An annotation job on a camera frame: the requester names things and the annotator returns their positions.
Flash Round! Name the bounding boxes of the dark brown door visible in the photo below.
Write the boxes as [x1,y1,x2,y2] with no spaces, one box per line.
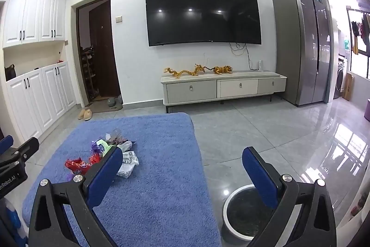
[77,0,121,105]

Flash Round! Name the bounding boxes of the person's left hand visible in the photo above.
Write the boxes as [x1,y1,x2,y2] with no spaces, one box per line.
[0,201,23,239]

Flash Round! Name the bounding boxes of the grey double-door refrigerator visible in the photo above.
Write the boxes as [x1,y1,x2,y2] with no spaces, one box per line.
[272,0,332,106]

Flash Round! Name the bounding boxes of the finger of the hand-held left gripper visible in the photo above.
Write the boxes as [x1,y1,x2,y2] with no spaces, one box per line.
[0,135,14,154]
[0,137,40,170]

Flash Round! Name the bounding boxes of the long golden dragon figurine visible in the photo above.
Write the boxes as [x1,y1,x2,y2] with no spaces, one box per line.
[163,63,207,78]

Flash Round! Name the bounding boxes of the white round trash bin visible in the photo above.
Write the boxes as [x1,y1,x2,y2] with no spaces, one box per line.
[221,185,278,242]

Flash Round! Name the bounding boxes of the red snack wrapper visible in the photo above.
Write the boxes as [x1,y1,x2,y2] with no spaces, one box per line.
[65,158,93,174]

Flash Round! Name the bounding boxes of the white printed wrapper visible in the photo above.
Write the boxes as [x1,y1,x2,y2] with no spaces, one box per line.
[116,150,139,179]

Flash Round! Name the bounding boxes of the grey television cabinet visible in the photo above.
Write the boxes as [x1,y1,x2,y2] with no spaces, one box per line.
[161,70,288,114]

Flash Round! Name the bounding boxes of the hanging clothes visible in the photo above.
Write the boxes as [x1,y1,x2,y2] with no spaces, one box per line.
[350,13,370,55]

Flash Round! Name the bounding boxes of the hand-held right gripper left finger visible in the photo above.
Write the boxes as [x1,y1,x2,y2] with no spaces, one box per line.
[28,146,123,247]

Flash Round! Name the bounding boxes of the white lower cabinets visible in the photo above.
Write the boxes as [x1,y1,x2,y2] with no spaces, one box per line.
[6,61,77,144]

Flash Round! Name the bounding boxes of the short golden dragon figurine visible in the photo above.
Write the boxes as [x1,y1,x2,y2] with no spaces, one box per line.
[213,65,234,75]

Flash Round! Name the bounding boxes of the brown doormat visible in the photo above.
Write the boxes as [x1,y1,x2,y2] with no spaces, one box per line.
[84,102,123,114]

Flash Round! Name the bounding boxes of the black wall television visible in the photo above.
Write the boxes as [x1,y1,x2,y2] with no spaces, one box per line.
[145,0,262,47]

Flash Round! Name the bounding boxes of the clear plastic wrapper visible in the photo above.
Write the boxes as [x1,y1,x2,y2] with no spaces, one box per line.
[105,128,122,141]

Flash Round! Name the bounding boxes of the wooden shoe rack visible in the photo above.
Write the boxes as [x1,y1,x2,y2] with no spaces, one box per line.
[81,45,98,102]

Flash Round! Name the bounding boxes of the white upper wall cabinets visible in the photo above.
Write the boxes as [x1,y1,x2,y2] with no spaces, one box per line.
[3,0,67,48]

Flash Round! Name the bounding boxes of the black bag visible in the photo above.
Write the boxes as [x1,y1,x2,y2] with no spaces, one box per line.
[4,64,17,81]

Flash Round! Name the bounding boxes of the blue fluffy rug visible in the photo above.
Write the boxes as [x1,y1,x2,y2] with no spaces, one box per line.
[22,112,223,247]

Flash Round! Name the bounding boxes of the washing machine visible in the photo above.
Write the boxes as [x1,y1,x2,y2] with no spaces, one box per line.
[332,59,346,100]

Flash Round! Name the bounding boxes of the hanging television cables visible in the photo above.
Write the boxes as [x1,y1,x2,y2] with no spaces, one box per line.
[229,42,253,71]

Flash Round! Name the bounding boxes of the cardboard box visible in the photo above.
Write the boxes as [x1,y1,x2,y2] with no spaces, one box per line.
[343,73,354,102]

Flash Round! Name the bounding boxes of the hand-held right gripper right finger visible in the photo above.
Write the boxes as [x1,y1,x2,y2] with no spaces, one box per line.
[242,146,337,247]

